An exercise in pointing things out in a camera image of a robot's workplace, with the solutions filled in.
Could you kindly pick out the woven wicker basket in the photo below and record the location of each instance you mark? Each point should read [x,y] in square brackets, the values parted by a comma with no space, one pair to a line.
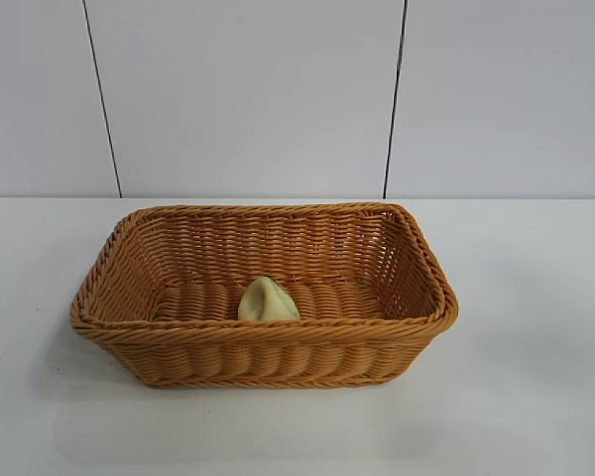
[277,352]

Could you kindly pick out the pale yellow egg yolk pastry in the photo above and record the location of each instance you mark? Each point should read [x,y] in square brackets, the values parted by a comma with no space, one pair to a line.
[265,305]

